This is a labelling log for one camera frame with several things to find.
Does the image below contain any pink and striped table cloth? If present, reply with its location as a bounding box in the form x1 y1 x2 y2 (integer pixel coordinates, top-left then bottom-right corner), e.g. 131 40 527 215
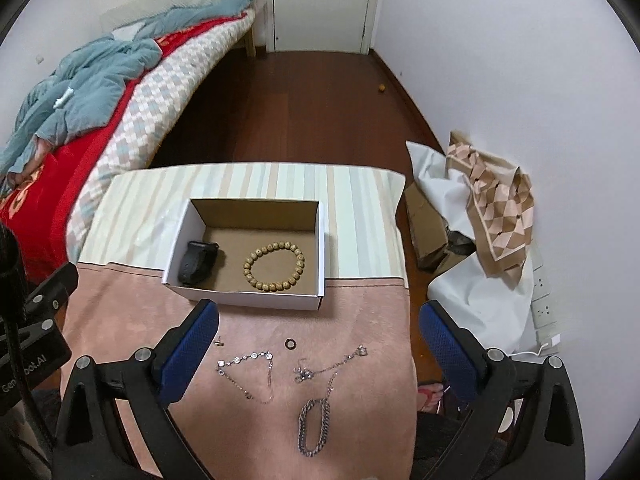
63 162 416 479

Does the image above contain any black smart watch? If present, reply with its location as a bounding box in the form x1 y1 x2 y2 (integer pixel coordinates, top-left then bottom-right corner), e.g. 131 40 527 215
178 240 219 287

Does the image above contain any white power strip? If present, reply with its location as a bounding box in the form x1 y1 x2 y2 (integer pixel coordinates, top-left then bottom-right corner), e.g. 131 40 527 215
529 243 559 348

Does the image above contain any checkered mattress sheet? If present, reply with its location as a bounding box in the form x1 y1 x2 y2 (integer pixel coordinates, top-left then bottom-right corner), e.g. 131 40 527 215
65 9 256 262

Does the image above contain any blue-grey quilt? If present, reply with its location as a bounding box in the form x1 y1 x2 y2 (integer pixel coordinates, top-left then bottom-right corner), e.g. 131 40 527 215
1 0 253 195

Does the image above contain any thin silver gem necklace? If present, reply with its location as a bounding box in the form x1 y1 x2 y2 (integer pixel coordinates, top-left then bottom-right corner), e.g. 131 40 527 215
214 350 276 406

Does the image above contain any white cardboard box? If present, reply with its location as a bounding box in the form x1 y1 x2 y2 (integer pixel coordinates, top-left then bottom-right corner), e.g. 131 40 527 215
162 198 326 311

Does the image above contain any wooden bead bracelet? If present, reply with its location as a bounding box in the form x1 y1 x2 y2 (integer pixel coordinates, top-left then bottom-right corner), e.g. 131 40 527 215
242 240 306 293

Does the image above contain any white plastic bag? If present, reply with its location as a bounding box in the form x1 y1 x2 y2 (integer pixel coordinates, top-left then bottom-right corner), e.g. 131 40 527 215
407 142 534 353

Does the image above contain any pink slipper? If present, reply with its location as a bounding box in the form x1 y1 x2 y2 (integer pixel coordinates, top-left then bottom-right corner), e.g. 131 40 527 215
416 382 449 414

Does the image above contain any red blanket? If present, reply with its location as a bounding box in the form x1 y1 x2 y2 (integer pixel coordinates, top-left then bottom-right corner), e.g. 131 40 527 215
1 18 233 283

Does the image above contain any silver pendant necklace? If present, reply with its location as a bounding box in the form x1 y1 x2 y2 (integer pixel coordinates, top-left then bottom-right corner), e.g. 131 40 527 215
292 343 370 401

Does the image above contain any white door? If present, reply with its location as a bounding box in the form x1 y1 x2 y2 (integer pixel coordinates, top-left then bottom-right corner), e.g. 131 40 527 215
266 0 378 54

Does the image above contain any silver chain bracelet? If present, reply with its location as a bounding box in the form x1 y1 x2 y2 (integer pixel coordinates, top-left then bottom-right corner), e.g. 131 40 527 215
297 398 333 458

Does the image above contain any brown cardboard piece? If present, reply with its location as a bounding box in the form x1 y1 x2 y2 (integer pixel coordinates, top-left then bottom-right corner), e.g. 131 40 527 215
405 182 476 276

